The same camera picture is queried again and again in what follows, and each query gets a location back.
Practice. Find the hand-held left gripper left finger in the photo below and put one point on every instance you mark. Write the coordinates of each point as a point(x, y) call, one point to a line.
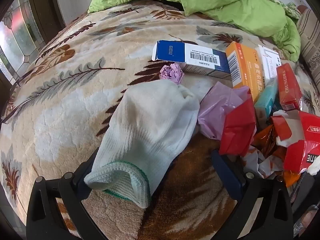
point(75, 180)

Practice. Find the white crumpled wrapper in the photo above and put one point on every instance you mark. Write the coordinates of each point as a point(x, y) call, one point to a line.
point(260, 165)

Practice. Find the teal tissue packet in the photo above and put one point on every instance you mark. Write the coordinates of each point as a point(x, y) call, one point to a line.
point(266, 100)

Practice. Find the blue and white box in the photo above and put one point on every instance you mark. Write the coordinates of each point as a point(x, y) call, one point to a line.
point(195, 55)

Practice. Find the red cigarette pack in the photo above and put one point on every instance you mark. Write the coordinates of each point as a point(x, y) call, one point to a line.
point(288, 90)

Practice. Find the leaf printed blanket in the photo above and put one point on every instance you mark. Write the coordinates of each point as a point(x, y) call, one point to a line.
point(75, 92)

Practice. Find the white cardboard box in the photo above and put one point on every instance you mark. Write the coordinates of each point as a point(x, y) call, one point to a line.
point(268, 62)

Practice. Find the stained glass window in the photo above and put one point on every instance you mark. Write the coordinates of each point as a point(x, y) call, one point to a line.
point(17, 30)

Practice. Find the orange foil snack wrapper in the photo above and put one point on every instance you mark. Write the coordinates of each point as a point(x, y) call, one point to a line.
point(268, 140)

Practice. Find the purple paper ball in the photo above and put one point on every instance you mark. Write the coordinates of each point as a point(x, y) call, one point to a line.
point(172, 73)

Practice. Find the striped floral cushion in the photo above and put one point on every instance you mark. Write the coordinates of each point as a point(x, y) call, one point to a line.
point(311, 37)

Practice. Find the white knit glove green cuff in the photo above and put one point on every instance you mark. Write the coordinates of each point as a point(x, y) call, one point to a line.
point(150, 120)

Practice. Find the red pink bag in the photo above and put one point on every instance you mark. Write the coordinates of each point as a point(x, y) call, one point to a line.
point(217, 107)

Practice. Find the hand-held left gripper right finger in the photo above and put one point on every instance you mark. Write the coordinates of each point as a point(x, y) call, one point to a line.
point(225, 172)

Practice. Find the green quilt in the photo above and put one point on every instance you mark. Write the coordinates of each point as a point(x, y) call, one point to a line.
point(212, 0)

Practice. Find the torn red cardboard box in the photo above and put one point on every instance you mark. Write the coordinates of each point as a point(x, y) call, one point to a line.
point(302, 150)

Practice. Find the white tissue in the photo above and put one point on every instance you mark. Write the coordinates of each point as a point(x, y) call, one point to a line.
point(313, 167)

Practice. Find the orange cardboard box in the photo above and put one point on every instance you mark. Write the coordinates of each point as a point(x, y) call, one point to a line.
point(246, 70)

